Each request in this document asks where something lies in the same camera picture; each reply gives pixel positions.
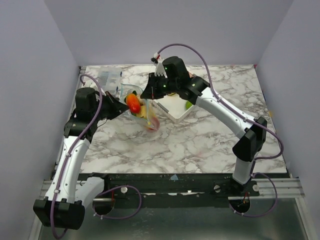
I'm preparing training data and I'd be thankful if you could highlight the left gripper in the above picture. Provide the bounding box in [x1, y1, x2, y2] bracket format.
[92, 90, 130, 122]

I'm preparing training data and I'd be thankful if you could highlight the red orange toy mango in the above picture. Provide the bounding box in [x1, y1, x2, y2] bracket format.
[125, 93, 141, 114]

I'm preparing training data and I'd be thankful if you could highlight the clear zip top bag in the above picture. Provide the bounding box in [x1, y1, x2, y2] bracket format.
[120, 83, 160, 132]

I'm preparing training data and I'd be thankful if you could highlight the yellow toy lemon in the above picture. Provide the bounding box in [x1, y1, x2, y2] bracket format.
[136, 105, 148, 119]

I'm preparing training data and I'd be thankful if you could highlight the white perforated plastic basket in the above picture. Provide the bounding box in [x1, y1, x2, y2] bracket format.
[156, 72, 211, 124]

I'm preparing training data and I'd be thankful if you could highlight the red toy apple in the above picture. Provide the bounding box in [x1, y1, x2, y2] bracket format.
[147, 117, 160, 133]

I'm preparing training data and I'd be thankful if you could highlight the green toy leek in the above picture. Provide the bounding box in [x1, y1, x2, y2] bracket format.
[131, 90, 143, 116]

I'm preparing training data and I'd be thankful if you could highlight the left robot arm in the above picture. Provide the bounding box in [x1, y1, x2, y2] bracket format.
[33, 87, 129, 230]

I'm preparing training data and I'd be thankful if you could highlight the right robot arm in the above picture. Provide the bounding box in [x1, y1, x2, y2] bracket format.
[141, 56, 267, 196]

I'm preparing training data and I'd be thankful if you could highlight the clear plastic parts box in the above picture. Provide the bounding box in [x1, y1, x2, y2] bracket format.
[98, 66, 122, 87]

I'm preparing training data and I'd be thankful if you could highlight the green toy starfruit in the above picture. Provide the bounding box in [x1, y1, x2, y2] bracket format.
[184, 100, 194, 110]

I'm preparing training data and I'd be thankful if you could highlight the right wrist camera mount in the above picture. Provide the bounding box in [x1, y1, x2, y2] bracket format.
[151, 52, 166, 77]

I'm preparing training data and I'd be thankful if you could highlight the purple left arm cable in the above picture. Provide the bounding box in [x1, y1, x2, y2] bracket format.
[49, 74, 143, 238]

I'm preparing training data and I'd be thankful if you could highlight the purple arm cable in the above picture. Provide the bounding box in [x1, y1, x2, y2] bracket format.
[49, 74, 143, 238]
[157, 43, 285, 218]

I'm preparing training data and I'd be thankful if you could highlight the black metal base rail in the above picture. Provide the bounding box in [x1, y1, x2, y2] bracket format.
[74, 172, 266, 210]

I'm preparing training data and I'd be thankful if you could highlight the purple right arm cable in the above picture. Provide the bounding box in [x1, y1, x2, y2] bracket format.
[157, 43, 285, 218]

